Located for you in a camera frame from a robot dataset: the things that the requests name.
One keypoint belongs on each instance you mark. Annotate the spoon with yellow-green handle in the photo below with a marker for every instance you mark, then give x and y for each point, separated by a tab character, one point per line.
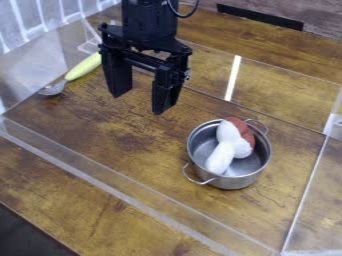
82	69

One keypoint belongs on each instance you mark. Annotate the silver steel pot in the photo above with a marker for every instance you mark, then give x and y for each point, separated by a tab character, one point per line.
244	171

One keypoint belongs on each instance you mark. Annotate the black strip on table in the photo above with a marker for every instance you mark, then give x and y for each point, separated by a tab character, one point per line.
261	17

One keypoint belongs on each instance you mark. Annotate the clear acrylic barrier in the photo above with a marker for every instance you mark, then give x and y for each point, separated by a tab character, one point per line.
100	173

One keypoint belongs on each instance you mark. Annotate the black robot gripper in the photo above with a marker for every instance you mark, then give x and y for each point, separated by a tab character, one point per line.
144	41

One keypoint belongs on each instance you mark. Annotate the clear acrylic triangular bracket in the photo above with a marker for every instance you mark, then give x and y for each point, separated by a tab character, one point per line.
89	46

